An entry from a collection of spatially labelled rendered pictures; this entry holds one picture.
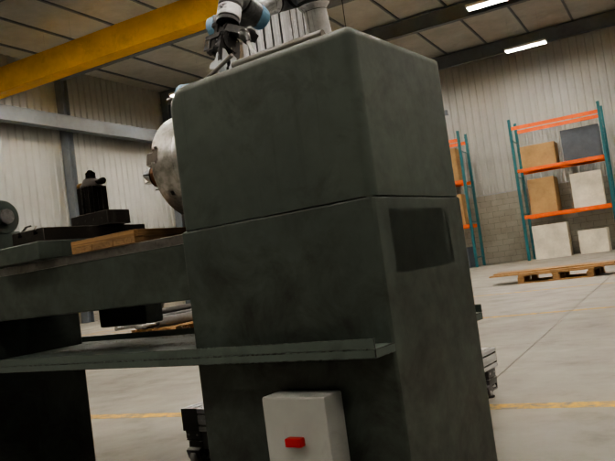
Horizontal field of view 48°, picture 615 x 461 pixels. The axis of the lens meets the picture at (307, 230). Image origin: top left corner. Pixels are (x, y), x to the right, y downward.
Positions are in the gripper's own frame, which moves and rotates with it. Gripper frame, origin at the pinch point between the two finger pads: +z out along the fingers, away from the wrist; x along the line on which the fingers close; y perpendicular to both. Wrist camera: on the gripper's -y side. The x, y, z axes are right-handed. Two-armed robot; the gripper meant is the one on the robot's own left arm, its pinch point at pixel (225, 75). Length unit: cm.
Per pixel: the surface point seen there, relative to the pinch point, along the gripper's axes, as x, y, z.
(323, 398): -2, -41, 93
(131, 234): 3, 28, 47
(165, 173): 5.8, 13.3, 31.4
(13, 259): 7, 81, 50
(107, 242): 3, 39, 48
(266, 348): 2, -28, 83
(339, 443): -9, -42, 102
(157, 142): 8.2, 15.7, 22.0
